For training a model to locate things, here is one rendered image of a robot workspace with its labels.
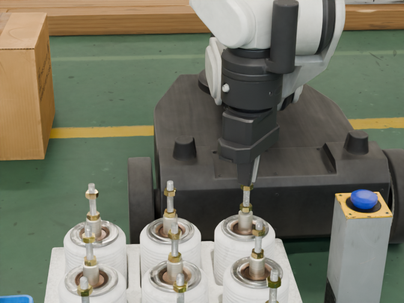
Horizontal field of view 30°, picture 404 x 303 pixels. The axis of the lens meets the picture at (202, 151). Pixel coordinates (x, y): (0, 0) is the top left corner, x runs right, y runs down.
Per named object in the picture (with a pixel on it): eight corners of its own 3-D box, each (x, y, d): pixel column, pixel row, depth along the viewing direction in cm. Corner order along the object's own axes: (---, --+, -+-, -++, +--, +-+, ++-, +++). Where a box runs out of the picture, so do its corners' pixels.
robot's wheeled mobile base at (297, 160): (138, 123, 208) (135, 5, 193) (323, 118, 212) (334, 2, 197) (145, 257, 151) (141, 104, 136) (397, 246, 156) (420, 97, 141)
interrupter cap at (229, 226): (250, 213, 124) (250, 209, 124) (278, 234, 118) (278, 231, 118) (211, 225, 120) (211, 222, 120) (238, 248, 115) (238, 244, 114)
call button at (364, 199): (346, 200, 116) (347, 189, 115) (371, 199, 116) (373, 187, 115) (353, 214, 112) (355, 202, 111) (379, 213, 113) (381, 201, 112)
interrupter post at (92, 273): (89, 289, 105) (88, 270, 104) (79, 281, 107) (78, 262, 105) (103, 282, 107) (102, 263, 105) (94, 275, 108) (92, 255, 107)
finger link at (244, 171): (236, 180, 116) (237, 144, 113) (254, 186, 114) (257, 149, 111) (231, 184, 115) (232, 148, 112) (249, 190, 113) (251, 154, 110)
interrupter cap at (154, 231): (185, 216, 123) (185, 213, 122) (201, 241, 116) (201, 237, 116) (140, 225, 120) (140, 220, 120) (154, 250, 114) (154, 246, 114)
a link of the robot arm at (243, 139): (255, 171, 106) (259, 92, 100) (197, 153, 110) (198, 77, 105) (295, 138, 115) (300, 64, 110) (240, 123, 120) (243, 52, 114)
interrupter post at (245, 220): (246, 224, 121) (247, 207, 119) (255, 231, 119) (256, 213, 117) (234, 228, 120) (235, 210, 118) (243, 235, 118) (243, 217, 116)
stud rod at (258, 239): (255, 267, 108) (257, 222, 104) (252, 263, 108) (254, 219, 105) (261, 266, 108) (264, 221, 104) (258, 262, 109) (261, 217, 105)
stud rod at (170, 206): (172, 221, 118) (172, 179, 115) (174, 225, 117) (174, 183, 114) (166, 222, 118) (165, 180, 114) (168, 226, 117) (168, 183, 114)
